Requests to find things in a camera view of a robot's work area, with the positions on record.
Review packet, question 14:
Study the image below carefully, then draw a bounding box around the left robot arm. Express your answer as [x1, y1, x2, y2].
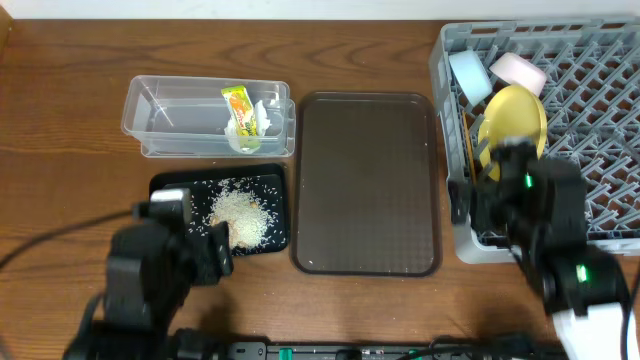
[63, 188, 233, 359]

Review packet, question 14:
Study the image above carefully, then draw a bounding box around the yellow plate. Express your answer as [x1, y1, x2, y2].
[477, 85, 547, 168]

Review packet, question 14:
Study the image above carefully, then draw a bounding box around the black waste tray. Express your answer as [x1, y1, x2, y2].
[149, 164, 289, 256]

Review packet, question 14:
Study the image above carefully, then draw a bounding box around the yellow green snack wrapper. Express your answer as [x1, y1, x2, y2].
[221, 85, 261, 154]

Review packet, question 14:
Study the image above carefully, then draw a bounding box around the white rice bowl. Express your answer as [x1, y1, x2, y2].
[489, 52, 547, 96]

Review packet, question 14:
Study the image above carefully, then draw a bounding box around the grey dishwasher rack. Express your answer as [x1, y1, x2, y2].
[429, 17, 639, 256]

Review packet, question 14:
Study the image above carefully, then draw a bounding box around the brown plastic tray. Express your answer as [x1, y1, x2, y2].
[291, 91, 442, 278]

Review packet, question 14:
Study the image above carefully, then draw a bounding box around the light blue bowl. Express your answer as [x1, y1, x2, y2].
[449, 50, 492, 106]

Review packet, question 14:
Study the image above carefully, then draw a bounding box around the wooden chopstick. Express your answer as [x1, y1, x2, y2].
[461, 111, 477, 185]

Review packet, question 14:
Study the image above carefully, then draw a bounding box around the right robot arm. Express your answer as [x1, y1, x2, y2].
[448, 142, 639, 359]

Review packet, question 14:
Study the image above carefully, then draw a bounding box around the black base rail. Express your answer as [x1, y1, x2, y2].
[169, 327, 566, 360]

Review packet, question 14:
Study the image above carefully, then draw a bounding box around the clear plastic bin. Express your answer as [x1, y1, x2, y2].
[121, 75, 296, 158]

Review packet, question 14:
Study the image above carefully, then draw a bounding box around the spilled rice pile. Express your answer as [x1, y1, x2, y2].
[207, 188, 276, 250]

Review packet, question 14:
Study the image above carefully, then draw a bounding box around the white napkin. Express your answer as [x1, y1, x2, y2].
[224, 100, 271, 155]

